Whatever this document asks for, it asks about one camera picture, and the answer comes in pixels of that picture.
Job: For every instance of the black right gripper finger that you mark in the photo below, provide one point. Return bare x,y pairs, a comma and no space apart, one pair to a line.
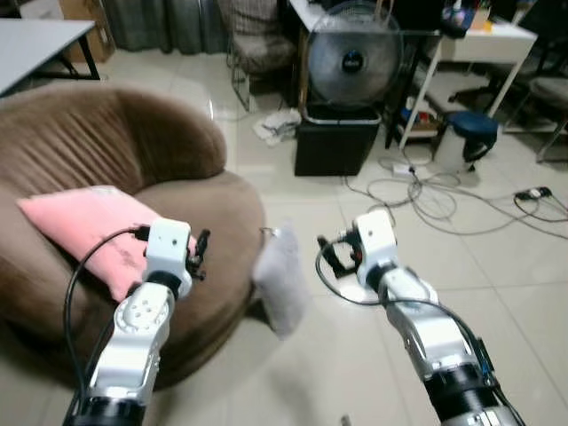
341,236
328,257

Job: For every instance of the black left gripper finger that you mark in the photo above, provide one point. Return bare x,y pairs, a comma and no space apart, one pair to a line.
205,241

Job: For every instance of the grey pillow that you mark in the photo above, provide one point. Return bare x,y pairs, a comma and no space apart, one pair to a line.
280,284

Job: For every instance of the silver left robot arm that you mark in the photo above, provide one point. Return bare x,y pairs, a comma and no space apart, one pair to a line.
133,337

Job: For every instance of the brown round sofa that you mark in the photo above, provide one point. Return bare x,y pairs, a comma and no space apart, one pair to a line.
177,222

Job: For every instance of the pink pillow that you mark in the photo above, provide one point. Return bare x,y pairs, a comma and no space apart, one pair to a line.
80,222

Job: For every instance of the grey round floor fan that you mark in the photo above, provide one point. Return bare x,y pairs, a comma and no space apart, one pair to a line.
355,62

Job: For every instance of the black box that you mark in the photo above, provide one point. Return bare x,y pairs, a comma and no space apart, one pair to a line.
337,146

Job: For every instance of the white power strip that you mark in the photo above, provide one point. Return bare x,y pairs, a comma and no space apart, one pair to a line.
402,168

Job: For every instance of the white crumpled cloth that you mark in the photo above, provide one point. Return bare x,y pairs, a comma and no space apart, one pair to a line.
277,126

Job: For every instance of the blue round stool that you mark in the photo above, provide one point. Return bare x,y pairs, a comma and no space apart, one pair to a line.
475,129

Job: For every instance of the black power plug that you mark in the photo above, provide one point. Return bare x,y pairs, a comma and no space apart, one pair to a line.
532,193

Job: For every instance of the plaid cushioned metal chair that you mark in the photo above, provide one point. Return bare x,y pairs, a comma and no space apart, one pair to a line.
257,40

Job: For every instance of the grey curtain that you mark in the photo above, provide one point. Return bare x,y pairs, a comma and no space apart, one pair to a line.
160,22

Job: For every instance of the grey office chair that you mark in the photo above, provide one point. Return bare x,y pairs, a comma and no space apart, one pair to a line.
552,98

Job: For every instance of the brown cardboard box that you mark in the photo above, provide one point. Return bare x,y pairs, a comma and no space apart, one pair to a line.
93,27

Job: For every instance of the white desk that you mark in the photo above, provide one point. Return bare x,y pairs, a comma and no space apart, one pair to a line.
497,40

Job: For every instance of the grey table with black legs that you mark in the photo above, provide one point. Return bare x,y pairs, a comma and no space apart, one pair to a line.
35,49

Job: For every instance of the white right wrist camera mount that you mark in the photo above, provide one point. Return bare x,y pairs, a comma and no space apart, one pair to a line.
375,238

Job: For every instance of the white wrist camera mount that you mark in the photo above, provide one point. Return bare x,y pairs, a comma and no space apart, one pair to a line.
169,244
375,238

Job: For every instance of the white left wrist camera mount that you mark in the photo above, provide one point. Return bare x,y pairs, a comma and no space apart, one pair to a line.
169,244

